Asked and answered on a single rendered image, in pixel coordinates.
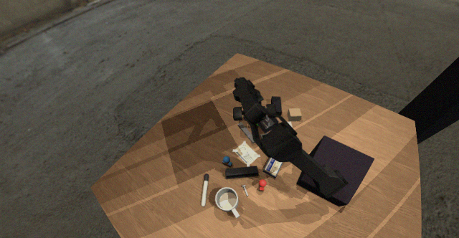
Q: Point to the tan cardboard box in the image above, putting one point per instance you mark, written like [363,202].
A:
[294,114]

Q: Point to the white mug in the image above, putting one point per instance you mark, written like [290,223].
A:
[227,200]

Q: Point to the red rubber stamp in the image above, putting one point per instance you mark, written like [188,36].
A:
[262,185]

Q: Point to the cream paper card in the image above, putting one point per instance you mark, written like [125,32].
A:
[245,152]

